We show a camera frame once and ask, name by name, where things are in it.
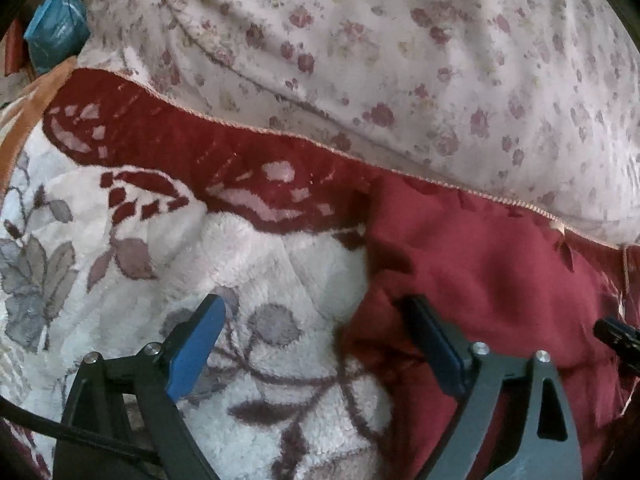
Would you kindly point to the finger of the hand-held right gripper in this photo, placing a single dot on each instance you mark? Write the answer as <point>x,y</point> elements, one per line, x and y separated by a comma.
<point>619,336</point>

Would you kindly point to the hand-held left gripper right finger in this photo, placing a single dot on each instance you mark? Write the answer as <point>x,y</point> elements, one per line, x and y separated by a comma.
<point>441,352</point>

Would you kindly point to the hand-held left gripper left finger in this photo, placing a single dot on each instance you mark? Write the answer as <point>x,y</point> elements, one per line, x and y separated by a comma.
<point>196,345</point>

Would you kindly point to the red garment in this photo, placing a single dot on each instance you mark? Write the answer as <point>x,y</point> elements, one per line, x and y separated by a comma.
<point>500,270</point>

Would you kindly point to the red and white floral blanket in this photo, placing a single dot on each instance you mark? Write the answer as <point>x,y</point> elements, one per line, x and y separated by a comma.
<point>150,240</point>

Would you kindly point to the floral white pillow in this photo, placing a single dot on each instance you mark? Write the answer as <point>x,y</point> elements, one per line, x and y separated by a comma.
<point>400,60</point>

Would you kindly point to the blue plastic bag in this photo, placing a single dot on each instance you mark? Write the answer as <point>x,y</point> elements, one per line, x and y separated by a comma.
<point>55,30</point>

